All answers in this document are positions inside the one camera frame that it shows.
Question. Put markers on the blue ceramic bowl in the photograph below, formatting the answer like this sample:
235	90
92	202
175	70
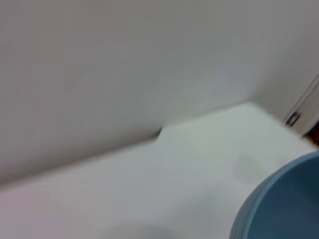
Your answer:
286	204

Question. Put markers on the dark red background object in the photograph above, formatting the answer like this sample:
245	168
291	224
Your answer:
315	138

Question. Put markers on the small black wall fitting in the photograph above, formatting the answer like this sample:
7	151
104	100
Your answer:
293	118

